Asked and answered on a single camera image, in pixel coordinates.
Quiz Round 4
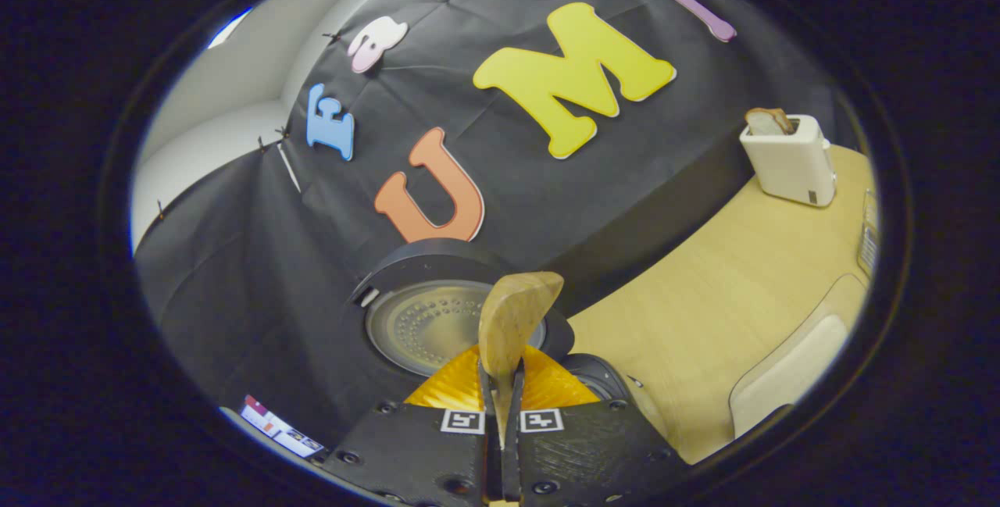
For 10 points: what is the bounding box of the computer monitor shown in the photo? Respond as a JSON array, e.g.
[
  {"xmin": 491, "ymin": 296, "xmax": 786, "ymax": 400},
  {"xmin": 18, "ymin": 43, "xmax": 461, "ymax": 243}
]
[{"xmin": 238, "ymin": 394, "xmax": 325, "ymax": 459}]

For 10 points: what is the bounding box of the wooden spoon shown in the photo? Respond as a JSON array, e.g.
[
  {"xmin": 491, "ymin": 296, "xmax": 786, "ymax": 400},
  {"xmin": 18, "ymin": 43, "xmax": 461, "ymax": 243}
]
[{"xmin": 478, "ymin": 271, "xmax": 565, "ymax": 445}]

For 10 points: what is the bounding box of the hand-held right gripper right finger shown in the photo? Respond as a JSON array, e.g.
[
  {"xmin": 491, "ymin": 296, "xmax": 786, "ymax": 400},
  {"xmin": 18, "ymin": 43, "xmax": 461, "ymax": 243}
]
[{"xmin": 504, "ymin": 345, "xmax": 692, "ymax": 507}]

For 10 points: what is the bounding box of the black backdrop cloth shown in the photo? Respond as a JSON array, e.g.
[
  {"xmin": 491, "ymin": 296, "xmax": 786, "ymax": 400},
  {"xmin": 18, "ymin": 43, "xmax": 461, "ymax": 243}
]
[{"xmin": 133, "ymin": 0, "xmax": 848, "ymax": 445}]

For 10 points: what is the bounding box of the metal wire chopstick holder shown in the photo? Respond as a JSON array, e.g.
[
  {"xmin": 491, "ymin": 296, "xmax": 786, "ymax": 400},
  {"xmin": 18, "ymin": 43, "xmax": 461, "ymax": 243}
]
[{"xmin": 855, "ymin": 188, "xmax": 880, "ymax": 280}]

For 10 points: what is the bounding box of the clear plastic rice box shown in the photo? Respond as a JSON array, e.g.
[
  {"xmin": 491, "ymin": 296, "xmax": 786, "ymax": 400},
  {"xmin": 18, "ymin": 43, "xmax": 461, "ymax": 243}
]
[{"xmin": 728, "ymin": 274, "xmax": 870, "ymax": 439}]

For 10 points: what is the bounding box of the black silver rice cooker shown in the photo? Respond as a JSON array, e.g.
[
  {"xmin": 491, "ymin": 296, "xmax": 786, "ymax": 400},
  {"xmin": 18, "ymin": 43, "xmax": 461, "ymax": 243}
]
[{"xmin": 344, "ymin": 238, "xmax": 645, "ymax": 406}]

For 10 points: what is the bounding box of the white toaster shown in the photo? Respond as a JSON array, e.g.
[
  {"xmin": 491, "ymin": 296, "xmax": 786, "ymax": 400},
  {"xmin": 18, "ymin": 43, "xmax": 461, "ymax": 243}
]
[{"xmin": 739, "ymin": 114, "xmax": 837, "ymax": 208}]

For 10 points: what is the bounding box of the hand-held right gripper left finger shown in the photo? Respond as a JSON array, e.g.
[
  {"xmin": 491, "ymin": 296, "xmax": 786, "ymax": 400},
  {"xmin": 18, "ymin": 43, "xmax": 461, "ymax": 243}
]
[{"xmin": 322, "ymin": 345, "xmax": 501, "ymax": 507}]

